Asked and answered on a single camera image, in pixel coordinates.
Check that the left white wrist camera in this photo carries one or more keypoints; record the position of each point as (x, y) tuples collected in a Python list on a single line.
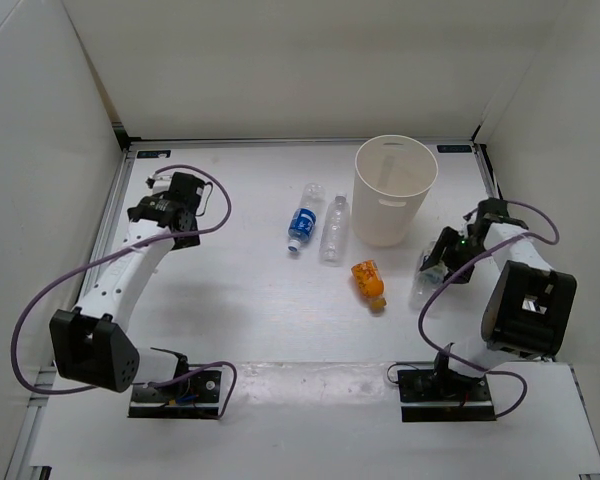
[(159, 182)]

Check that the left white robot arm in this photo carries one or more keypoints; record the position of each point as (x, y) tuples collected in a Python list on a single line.
[(90, 342)]

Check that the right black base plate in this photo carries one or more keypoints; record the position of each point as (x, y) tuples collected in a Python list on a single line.
[(433, 394)]

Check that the right blue corner sticker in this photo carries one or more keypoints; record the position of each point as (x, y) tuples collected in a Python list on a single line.
[(454, 148)]

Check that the left blue corner sticker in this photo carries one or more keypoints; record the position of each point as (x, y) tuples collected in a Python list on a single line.
[(153, 154)]

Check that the clear plastic bottle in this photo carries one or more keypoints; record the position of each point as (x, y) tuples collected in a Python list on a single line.
[(335, 231)]

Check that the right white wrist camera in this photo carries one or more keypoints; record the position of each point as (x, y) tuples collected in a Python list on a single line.
[(473, 221)]

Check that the blue corner sticker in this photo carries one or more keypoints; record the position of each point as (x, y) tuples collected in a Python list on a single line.
[(454, 148), (153, 154)]

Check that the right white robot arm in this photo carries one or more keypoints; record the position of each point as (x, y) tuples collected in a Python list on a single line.
[(527, 312)]

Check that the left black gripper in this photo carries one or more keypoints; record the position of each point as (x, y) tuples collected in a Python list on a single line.
[(187, 243)]

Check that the blue label plastic bottle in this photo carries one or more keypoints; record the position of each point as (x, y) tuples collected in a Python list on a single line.
[(304, 219)]

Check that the orange juice bottle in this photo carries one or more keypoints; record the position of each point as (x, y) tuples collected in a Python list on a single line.
[(370, 284)]

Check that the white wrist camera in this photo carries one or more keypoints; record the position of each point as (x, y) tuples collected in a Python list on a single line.
[(159, 182), (473, 221)]

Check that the aluminium table frame rail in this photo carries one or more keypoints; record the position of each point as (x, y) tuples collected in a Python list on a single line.
[(19, 467)]

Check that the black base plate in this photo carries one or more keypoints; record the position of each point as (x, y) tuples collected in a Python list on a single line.
[(198, 398), (433, 394)]

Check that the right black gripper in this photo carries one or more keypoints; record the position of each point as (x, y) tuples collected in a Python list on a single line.
[(447, 237)]

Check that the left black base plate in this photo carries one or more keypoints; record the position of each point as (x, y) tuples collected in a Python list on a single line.
[(198, 398)]

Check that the white label lemon bottle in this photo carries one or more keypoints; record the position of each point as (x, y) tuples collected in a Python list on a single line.
[(427, 281)]

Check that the cream plastic bin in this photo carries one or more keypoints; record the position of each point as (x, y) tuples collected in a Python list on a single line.
[(393, 175)]

